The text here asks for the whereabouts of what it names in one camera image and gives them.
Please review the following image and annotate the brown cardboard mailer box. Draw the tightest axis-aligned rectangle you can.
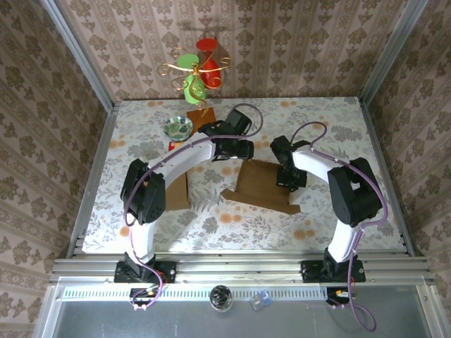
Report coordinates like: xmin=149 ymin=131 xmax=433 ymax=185
xmin=164 ymin=172 xmax=190 ymax=212
xmin=220 ymin=160 xmax=302 ymax=215

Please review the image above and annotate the small clear blue box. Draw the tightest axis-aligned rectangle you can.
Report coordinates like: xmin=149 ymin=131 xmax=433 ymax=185
xmin=249 ymin=290 xmax=272 ymax=311

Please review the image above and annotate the leaf pattern bowl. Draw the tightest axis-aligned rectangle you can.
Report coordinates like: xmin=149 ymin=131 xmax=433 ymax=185
xmin=163 ymin=115 xmax=194 ymax=139

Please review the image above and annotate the floral tablecloth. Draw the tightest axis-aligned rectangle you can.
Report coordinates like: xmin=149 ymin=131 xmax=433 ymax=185
xmin=82 ymin=97 xmax=406 ymax=253

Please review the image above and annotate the red plastic wine glass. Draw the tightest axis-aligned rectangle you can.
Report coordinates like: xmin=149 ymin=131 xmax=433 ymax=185
xmin=195 ymin=37 xmax=223 ymax=89

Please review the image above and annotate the green plastic wine glass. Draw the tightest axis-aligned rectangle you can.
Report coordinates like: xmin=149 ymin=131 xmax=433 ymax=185
xmin=175 ymin=52 xmax=208 ymax=105

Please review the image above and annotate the black power connector block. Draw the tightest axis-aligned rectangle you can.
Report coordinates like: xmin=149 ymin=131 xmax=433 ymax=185
xmin=129 ymin=287 xmax=166 ymax=306
xmin=326 ymin=287 xmax=357 ymax=306

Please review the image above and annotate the round glass jar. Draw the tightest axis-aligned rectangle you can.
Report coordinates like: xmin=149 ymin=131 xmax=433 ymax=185
xmin=209 ymin=284 xmax=234 ymax=313

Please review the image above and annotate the grey metal shelf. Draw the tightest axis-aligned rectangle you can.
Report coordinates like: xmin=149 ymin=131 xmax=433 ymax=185
xmin=33 ymin=277 xmax=441 ymax=338

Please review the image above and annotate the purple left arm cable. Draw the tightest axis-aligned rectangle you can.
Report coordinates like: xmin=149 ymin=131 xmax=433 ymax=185
xmin=123 ymin=104 xmax=265 ymax=313

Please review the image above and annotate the gold wire stand wooden base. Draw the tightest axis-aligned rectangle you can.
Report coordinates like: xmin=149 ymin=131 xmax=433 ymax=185
xmin=156 ymin=47 xmax=232 ymax=141

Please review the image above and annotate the aluminium table side rail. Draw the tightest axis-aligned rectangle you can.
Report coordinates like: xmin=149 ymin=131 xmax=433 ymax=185
xmin=359 ymin=98 xmax=416 ymax=255
xmin=65 ymin=101 xmax=119 ymax=260

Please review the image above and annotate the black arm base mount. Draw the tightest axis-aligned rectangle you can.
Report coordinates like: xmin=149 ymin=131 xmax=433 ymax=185
xmin=300 ymin=258 xmax=366 ymax=284
xmin=113 ymin=260 xmax=177 ymax=284

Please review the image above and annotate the aluminium mounting rail beam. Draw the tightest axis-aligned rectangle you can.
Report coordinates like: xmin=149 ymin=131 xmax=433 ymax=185
xmin=49 ymin=251 xmax=436 ymax=284

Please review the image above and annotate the white slotted cable duct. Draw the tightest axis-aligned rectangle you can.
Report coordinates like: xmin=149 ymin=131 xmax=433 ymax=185
xmin=58 ymin=284 xmax=328 ymax=301

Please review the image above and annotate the aluminium frame post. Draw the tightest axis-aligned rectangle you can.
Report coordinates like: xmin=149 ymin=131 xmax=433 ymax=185
xmin=40 ymin=0 xmax=119 ymax=112
xmin=358 ymin=0 xmax=430 ymax=103

